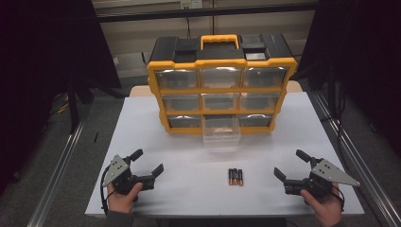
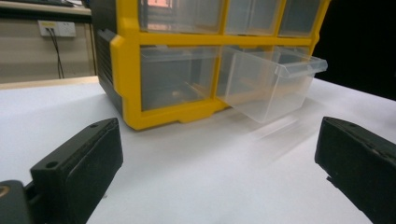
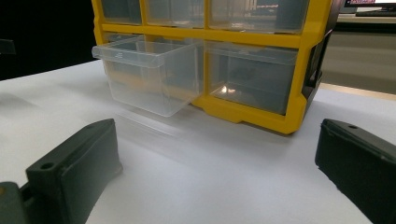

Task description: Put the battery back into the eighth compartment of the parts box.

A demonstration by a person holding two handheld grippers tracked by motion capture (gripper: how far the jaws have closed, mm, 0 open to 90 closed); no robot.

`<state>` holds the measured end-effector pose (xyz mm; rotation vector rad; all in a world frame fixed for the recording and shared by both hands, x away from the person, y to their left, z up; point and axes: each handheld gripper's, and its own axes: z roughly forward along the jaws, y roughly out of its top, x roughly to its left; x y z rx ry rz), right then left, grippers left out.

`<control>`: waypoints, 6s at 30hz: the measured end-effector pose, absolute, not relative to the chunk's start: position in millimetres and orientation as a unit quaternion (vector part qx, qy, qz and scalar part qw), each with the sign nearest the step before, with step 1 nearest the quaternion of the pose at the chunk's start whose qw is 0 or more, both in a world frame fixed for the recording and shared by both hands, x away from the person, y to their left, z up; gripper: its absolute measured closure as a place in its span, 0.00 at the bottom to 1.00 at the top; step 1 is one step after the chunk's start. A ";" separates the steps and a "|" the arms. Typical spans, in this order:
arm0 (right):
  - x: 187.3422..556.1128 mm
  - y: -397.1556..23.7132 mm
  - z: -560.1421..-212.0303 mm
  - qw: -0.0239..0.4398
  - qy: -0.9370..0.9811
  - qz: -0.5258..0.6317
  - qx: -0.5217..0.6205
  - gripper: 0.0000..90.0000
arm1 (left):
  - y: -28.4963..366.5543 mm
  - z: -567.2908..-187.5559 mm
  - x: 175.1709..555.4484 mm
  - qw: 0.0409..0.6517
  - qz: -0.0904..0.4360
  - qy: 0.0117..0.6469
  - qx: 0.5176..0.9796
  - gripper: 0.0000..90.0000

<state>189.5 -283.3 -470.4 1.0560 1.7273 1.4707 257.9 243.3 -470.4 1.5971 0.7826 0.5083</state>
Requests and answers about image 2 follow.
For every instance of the grid of clear drawers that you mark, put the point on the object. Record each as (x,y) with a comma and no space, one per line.
(174,77)

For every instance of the yellow black organizer cabinet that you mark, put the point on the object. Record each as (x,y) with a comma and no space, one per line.
(130,77)

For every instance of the clear plastic organizer drawer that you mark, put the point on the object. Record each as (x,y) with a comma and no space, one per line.
(264,93)

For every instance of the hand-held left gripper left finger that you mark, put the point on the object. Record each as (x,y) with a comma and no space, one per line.
(74,174)

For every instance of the white wall socket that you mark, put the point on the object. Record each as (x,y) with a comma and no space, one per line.
(63,28)

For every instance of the black wall rail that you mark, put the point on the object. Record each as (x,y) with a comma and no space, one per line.
(40,12)

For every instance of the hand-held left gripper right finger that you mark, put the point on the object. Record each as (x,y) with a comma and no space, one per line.
(361,168)

